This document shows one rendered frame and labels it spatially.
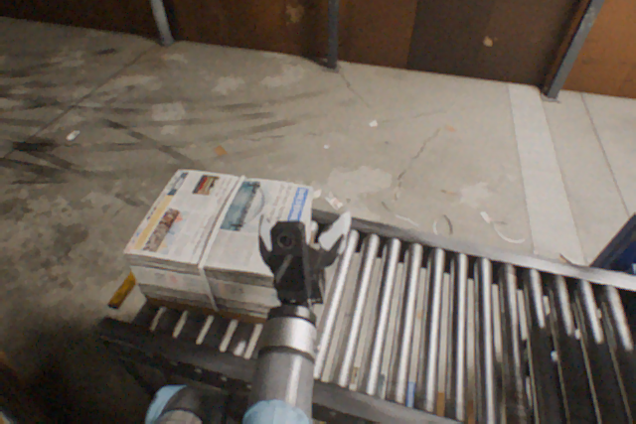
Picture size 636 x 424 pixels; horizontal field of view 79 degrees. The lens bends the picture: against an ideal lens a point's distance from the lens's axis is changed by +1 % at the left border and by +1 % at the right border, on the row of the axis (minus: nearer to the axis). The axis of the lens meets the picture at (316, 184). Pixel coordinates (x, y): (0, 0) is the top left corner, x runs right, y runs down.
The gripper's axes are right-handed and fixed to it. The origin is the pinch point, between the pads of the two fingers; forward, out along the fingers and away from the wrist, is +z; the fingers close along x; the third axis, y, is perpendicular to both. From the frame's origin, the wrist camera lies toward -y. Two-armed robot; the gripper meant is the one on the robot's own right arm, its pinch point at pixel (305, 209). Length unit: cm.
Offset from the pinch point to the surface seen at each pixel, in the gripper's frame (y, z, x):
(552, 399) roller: 51, -11, 48
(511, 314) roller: 50, 8, 45
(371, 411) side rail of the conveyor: 45.4, -17.4, 9.2
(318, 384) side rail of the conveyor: 43.8, -13.1, -2.4
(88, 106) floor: 95, 208, -217
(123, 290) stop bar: 35, 5, -54
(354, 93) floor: 124, 247, -5
